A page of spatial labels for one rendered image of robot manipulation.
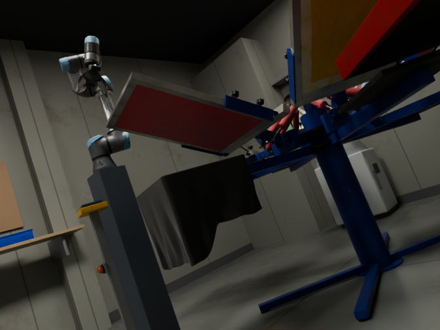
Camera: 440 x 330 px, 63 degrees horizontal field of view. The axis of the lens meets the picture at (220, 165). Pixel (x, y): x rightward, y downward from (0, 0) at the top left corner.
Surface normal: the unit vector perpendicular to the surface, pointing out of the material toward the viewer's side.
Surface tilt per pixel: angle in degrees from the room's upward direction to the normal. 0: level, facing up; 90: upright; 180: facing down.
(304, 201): 90
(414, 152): 90
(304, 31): 148
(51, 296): 90
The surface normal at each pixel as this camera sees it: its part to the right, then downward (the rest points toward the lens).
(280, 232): -0.68, 0.14
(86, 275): 0.65, -0.35
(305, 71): 0.29, 0.71
